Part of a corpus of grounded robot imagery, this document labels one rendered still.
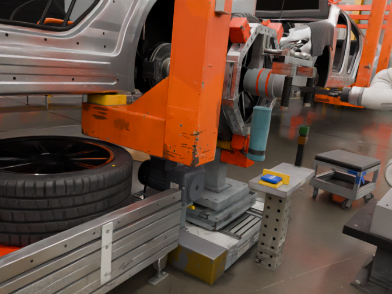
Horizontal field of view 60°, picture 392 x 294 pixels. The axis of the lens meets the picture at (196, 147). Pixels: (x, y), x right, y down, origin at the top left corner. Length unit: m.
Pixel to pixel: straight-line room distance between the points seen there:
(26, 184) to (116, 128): 0.53
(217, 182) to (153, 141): 0.63
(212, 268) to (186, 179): 0.41
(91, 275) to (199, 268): 0.53
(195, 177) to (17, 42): 0.92
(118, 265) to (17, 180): 0.44
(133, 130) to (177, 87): 0.30
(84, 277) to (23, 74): 0.74
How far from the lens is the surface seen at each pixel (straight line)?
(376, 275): 1.81
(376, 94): 1.78
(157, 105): 1.41
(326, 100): 5.40
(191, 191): 1.64
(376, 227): 1.61
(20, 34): 1.40
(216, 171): 1.91
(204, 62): 1.26
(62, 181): 1.19
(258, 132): 1.63
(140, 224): 1.29
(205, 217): 1.78
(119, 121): 1.54
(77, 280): 1.18
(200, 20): 1.28
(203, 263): 1.53
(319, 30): 4.65
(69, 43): 1.51
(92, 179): 1.22
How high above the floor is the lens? 0.92
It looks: 14 degrees down
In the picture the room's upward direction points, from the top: 6 degrees clockwise
